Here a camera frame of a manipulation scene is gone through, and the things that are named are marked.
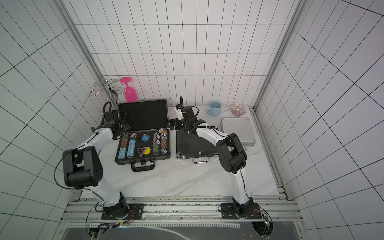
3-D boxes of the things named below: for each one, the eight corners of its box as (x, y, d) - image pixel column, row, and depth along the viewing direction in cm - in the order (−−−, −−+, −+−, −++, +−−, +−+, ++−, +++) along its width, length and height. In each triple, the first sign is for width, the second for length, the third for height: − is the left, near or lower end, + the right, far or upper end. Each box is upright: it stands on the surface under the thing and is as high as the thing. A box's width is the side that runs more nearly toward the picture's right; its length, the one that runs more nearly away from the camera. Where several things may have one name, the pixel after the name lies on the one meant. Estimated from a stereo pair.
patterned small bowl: (231, 116, 115) (232, 113, 112) (229, 106, 121) (230, 104, 119) (246, 116, 115) (247, 113, 112) (243, 106, 121) (244, 104, 119)
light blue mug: (206, 116, 115) (206, 110, 110) (205, 104, 123) (205, 99, 118) (221, 116, 115) (222, 110, 110) (219, 104, 123) (220, 99, 119)
